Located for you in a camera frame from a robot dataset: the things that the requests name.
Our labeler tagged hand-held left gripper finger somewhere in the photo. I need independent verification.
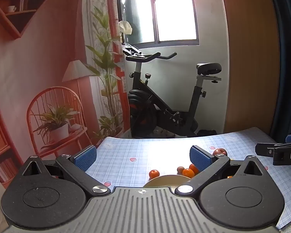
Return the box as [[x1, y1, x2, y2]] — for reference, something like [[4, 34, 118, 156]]
[[175, 145, 266, 195]]

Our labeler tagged cream oval dish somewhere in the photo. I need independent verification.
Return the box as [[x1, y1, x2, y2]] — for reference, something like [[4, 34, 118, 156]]
[[143, 175, 192, 188]]

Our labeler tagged blue plaid tablecloth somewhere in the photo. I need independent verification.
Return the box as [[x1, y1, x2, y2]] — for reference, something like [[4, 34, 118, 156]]
[[85, 126, 291, 231]]

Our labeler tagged black exercise bike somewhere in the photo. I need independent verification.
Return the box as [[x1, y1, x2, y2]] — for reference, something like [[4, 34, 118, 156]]
[[121, 42, 222, 138]]

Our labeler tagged wooden panel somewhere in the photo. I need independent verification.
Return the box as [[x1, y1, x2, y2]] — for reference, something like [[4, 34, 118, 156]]
[[219, 0, 282, 135]]

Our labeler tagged window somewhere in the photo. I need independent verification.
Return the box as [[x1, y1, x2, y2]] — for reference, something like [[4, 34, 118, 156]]
[[116, 0, 200, 46]]

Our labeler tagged white cap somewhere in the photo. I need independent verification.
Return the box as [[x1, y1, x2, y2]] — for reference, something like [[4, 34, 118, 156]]
[[119, 21, 133, 36]]

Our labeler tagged wall poster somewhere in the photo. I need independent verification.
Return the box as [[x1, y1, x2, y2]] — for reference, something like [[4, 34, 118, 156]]
[[0, 0, 126, 190]]

